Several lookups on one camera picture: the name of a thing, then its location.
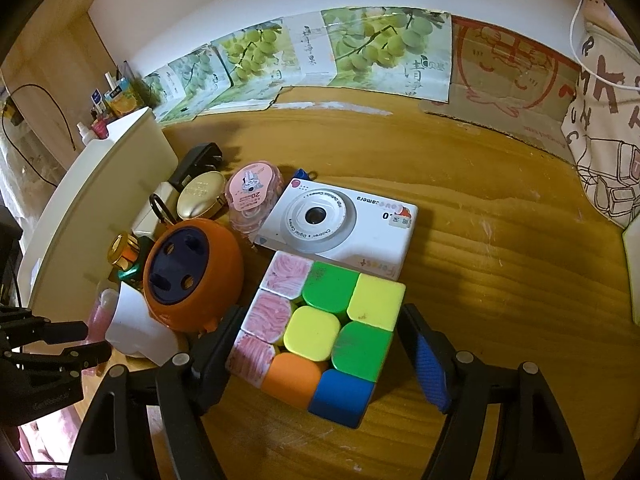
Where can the white plastic organizer bin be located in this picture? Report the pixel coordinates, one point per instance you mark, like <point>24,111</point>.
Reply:
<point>100,196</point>

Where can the brown cardboard with red drawing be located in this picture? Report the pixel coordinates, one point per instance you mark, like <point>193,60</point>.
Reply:
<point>509,83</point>

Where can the red pink can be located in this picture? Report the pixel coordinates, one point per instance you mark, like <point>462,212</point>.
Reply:
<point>99,127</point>

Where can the cream white box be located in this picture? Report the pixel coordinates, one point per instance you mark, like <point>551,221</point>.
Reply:
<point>147,223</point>

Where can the patterned fabric storage bag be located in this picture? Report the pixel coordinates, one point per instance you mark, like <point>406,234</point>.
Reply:
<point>601,125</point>

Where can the white toy digital camera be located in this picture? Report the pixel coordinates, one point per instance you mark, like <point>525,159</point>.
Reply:
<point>362,231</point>

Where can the gold oval compact case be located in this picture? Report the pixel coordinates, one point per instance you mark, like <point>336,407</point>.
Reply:
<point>202,197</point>

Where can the pink floss pick container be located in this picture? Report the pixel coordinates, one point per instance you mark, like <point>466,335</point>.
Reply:
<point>251,194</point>

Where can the black charger plug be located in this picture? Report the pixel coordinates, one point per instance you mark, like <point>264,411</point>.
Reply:
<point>202,158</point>

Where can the white spray bottle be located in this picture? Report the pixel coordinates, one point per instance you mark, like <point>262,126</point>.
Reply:
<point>87,134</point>

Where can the green bottle with gold cap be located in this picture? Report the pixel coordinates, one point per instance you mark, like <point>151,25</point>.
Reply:
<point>127,255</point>

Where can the multicolour puzzle cube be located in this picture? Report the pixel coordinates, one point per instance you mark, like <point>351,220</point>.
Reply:
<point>316,336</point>

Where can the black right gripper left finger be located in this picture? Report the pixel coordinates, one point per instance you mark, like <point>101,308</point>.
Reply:
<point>114,440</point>

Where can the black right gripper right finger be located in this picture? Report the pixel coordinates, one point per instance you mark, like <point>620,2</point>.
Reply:
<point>532,437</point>

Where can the green grape cardboard panel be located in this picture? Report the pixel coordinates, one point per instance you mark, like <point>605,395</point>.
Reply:
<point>384,49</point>

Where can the orange round toy with carabiner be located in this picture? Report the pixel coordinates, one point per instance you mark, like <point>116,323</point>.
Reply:
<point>193,274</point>

